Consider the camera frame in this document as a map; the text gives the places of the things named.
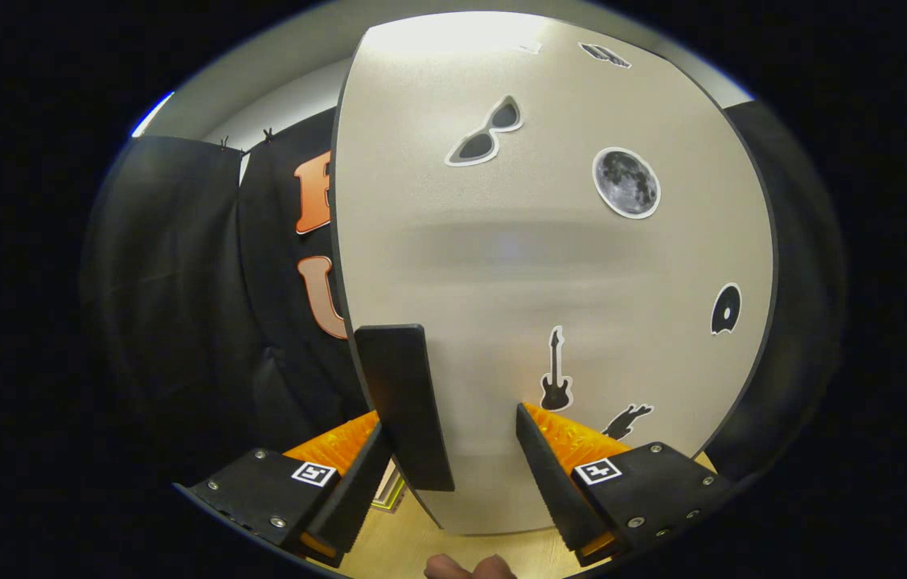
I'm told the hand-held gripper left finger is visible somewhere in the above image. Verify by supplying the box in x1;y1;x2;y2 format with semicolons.
172;410;394;568

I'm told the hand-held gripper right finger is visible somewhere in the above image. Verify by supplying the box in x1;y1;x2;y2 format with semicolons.
515;402;740;568

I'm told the black door handle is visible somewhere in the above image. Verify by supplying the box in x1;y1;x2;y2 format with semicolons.
354;324;456;492

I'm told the beige shoe cabinet door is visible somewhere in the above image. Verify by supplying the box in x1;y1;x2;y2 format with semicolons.
330;10;778;536

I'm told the grey shoe cabinet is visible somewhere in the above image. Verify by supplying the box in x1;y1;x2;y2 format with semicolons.
329;8;782;538

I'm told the black backdrop cloth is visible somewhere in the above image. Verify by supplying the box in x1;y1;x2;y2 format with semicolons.
84;101;848;499

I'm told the row of black clips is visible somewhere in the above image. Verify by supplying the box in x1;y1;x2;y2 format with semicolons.
219;127;276;152

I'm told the ceiling light tube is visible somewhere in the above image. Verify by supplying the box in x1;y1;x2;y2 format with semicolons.
130;91;174;138

